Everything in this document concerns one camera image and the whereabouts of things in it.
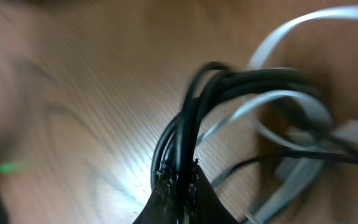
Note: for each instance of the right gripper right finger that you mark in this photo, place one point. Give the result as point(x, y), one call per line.
point(204, 206)

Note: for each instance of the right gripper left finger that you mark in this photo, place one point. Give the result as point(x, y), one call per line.
point(163, 205)

